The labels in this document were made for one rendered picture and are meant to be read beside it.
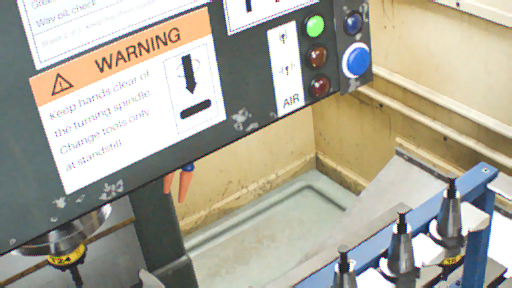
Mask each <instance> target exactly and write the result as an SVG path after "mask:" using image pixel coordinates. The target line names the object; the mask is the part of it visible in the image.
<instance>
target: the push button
mask: <svg viewBox="0 0 512 288"><path fill-rule="evenodd" d="M369 64H370V55H369V51H368V50H367V49H366V48H364V47H362V46H358V47H356V48H354V49H352V51H351V52H350V53H349V54H348V59H347V61H346V68H347V71H348V72H349V73H350V74H351V75H353V76H359V75H361V74H363V73H364V72H365V71H366V69H367V68H368V66H369Z"/></svg>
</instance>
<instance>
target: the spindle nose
mask: <svg viewBox="0 0 512 288"><path fill-rule="evenodd" d="M111 209H112V203H111V204H109V205H108V204H107V205H105V206H103V207H102V208H100V209H97V210H95V211H94V212H92V213H89V214H87V215H86V216H84V217H81V218H80V219H78V220H74V221H72V222H71V223H69V224H66V225H65V226H63V227H60V228H59V229H57V230H56V231H53V232H51V233H50V234H46V235H45V236H43V237H40V238H38V239H37V240H34V241H32V242H31V243H28V244H26V245H25V246H22V247H20V248H19V249H16V250H14V251H12V252H9V253H10V254H13V255H18V256H32V257H38V256H44V255H45V256H47V255H51V254H53V253H55V254H57V253H59V252H61V251H65V250H67V249H69V248H72V247H73V246H75V245H78V244H80V243H81V242H83V241H84V240H86V239H87V238H89V237H90V236H91V235H92V234H94V232H96V231H97V230H98V229H99V228H100V227H101V225H102V224H103V223H104V222H105V220H106V219H107V217H108V215H109V213H110V211H111Z"/></svg>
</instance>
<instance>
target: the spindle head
mask: <svg viewBox="0 0 512 288"><path fill-rule="evenodd" d="M17 2H18V1H17V0H0V257H2V256H4V255H5V254H8V253H9V252H12V251H14V250H16V249H19V248H20V247H22V246H25V245H26V244H28V243H31V242H32V241H34V240H37V239H38V238H40V237H43V236H45V235H46V234H50V233H51V232H53V231H56V230H57V229H59V228H60V227H63V226H65V225H66V224H69V223H71V222H72V221H74V220H78V219H80V218H81V217H84V216H86V215H87V214H89V213H92V212H94V211H95V210H97V209H100V208H102V207H103V206H105V205H107V204H108V205H109V204H111V203H112V202H114V201H115V200H119V199H120V198H122V197H124V196H125V195H129V194H130V193H132V192H134V191H135V190H139V189H141V188H143V187H145V186H146V185H150V184H151V183H153V182H155V181H156V180H158V179H162V178H163V177H165V176H167V175H168V174H170V173H172V172H176V171H178V170H180V169H181V168H183V167H185V166H187V165H190V164H192V163H194V162H195V161H197V160H199V159H201V158H204V157H206V156H209V155H210V154H212V153H214V152H216V151H218V150H221V149H223V148H225V147H227V146H228V145H230V144H232V143H234V142H235V141H239V140H241V139H243V138H245V137H247V136H249V135H251V134H252V133H256V132H258V131H260V130H261V129H263V128H265V127H267V126H269V125H272V124H274V123H276V122H277V121H280V120H282V119H284V118H285V117H289V116H291V115H293V114H294V113H296V112H298V111H300V110H301V109H305V108H307V107H308V106H310V105H312V104H315V103H316V102H320V101H315V100H313V99H312V98H311V97H310V95H309V94H308V87H309V84H310V82H311V80H313V77H314V76H316V75H317V74H326V75H328V76H329V77H330V78H331V82H332V85H331V89H330V91H329V93H328V96H332V95H334V94H335V93H337V92H339V91H340V81H339V73H338V65H337V53H336V40H335V28H334V15H333V2H332V0H319V1H318V2H314V3H311V4H310V5H307V6H306V5H305V6H303V7H301V8H298V9H294V10H292V11H290V12H288V13H284V14H281V15H279V16H277V17H275V18H271V19H268V20H266V21H264V22H259V23H258V24H255V25H253V26H251V27H249V28H245V29H242V30H240V31H237V32H236V33H233V34H230V35H229V34H228V32H227V27H226V22H225V17H224V13H225V11H224V6H223V1H222V0H211V1H208V2H206V3H203V4H201V5H197V6H194V7H192V8H189V9H187V10H185V11H182V12H179V13H175V14H173V15H170V16H168V17H166V18H163V19H162V20H159V21H154V22H152V23H150V24H147V25H145V26H143V27H140V28H138V29H136V30H133V31H129V32H127V33H124V34H122V35H120V36H118V37H115V38H113V39H111V40H108V41H104V42H102V43H99V44H97V45H95V46H93V47H90V48H89V49H86V50H84V51H81V52H78V53H75V54H73V55H71V56H69V57H66V58H65V59H62V60H60V61H57V62H54V63H51V64H50V65H47V66H45V67H43V68H41V69H39V70H37V68H36V66H35V61H34V58H33V56H32V55H33V54H32V52H31V49H30V48H31V47H30V44H29V42H28V41H29V40H28V37H27V33H26V31H25V29H24V28H25V26H24V24H23V19H22V17H21V13H20V10H19V6H18V3H17ZM205 7H206V8H207V11H208V16H209V20H210V30H211V35H212V40H213V45H214V55H215V59H216V65H217V70H218V75H219V79H220V90H221V94H222V100H223V105H224V110H225V115H226V119H224V120H222V121H220V122H218V123H216V124H214V125H210V126H209V127H207V128H204V129H202V130H201V131H199V132H197V133H194V134H191V135H189V136H187V137H186V138H184V139H182V140H180V141H176V142H174V143H173V144H171V145H169V146H167V147H165V148H163V149H160V150H158V151H156V152H154V153H152V154H150V155H149V156H145V157H143V158H142V159H139V160H138V161H136V162H134V163H133V162H132V163H131V164H128V165H127V166H125V167H123V168H122V169H121V168H120V169H118V170H116V171H114V172H113V173H111V174H108V175H106V176H104V177H102V178H100V179H97V180H96V181H94V182H91V183H90V184H87V185H85V186H84V187H82V188H80V189H76V190H75V191H73V192H72V193H68V194H67V193H66V192H65V187H64V184H63V182H62V180H61V177H60V172H59V170H58V168H57V165H56V160H55V158H54V156H53V153H52V148H51V147H50V144H49V139H48V136H47V135H46V132H45V127H44V125H43V123H42V118H41V115H40V113H39V112H40V111H39V109H38V106H37V101H36V100H35V97H34V92H33V90H32V86H31V83H30V81H29V79H30V78H32V77H34V76H36V75H40V74H43V73H45V72H46V71H49V70H51V69H53V68H55V67H57V66H61V65H64V64H65V63H68V62H70V61H72V60H74V59H77V58H79V57H82V56H85V55H87V54H89V53H92V52H94V51H96V50H98V49H100V48H103V47H105V46H109V45H112V44H114V43H116V42H118V41H121V40H122V39H125V38H127V37H129V36H133V35H136V34H138V33H141V32H143V31H145V30H148V29H150V28H152V27H155V26H159V25H161V24H164V23H166V22H168V21H171V20H173V19H175V18H179V17H182V16H185V15H187V14H189V13H192V12H194V11H196V10H201V9H203V8H205ZM312 11H316V12H320V13H322V14H323V15H324V18H325V26H326V28H325V31H324V33H322V35H321V37H320V38H317V39H315V40H309V39H307V38H306V37H305V36H303V34H302V30H301V27H302V23H303V20H304V19H305V18H306V15H308V14H309V13H311V12H312ZM293 21H295V25H296V34H297V42H298V52H299V60H300V69H301V78H302V87H303V95H304V104H305V105H303V106H301V107H300V108H297V109H293V110H292V111H290V112H288V113H286V114H285V115H283V116H281V117H278V112H277V101H276V91H275V84H274V77H273V70H272V63H271V56H270V49H269V42H268V35H267V31H270V30H272V29H274V28H278V27H280V26H282V25H285V24H289V23H291V22H293ZM315 43H321V44H325V45H326V46H327V48H328V50H329V58H328V61H327V62H326V64H325V66H324V68H321V69H320V70H318V71H312V70H311V69H309V68H308V67H307V66H306V64H305V56H306V54H307V51H308V50H309V48H310V47H311V46H312V45H313V44H315ZM328 96H326V97H325V98H327V97H328ZM325 98H324V99H325Z"/></svg>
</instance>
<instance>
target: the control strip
mask: <svg viewBox="0 0 512 288"><path fill-rule="evenodd" d="M332 2H333V15H334V28H335V40H336V53H337V65H338V73H339V81H340V93H341V96H343V95H345V94H347V93H348V92H350V91H354V90H356V89H358V88H359V87H361V86H364V85H366V84H368V83H369V82H371V81H373V74H372V48H371V34H370V22H369V2H368V0H332ZM353 14H358V15H360V17H361V18H362V25H361V28H360V30H359V31H358V32H357V33H350V32H349V31H348V28H347V24H348V22H347V21H348V19H349V18H350V17H352V15H353ZM314 16H317V17H321V18H322V19H323V22H324V28H323V30H322V32H320V34H319V35H318V36H316V37H311V36H310V35H309V34H308V31H307V24H308V22H309V21H310V20H311V19H312V17H314ZM325 28H326V26H325V18H324V15H323V14H322V13H320V12H316V11H312V12H311V13H309V14H308V15H306V18H305V19H304V20H303V23H302V27H301V30H302V34H303V36H305V37H306V38H307V39H309V40H315V39H317V38H320V37H321V35H322V33H324V31H325ZM358 46H362V47H364V48H366V49H367V50H368V51H369V55H370V64H369V66H368V68H367V69H366V71H365V72H364V73H363V74H361V75H359V76H353V75H351V74H350V73H349V72H348V71H347V68H346V61H347V59H348V54H349V53H350V52H351V51H352V49H354V48H356V47H358ZM317 48H323V49H324V50H325V51H326V54H327V57H326V61H325V63H324V64H323V65H322V66H321V67H319V68H318V67H312V64H311V54H312V53H313V51H314V50H315V49H317ZM328 58H329V50H328V48H327V46H326V45H325V44H321V43H315V44H313V45H312V46H311V47H310V48H309V50H308V51H307V54H306V56H305V64H306V66H307V67H308V68H309V69H311V70H312V71H318V70H320V69H321V68H324V66H325V64H326V62H327V61H328ZM321 78H326V79H327V80H328V82H329V89H328V93H329V91H330V89H331V85H332V82H331V78H330V77H329V76H328V75H326V74H317V75H316V76H314V77H313V80H311V82H310V84H309V87H308V94H309V95H310V97H311V98H312V99H313V100H315V101H321V100H322V99H324V98H325V97H326V96H328V93H327V94H326V95H325V96H322V97H316V96H315V95H314V85H315V83H316V82H317V81H319V80H320V79H321Z"/></svg>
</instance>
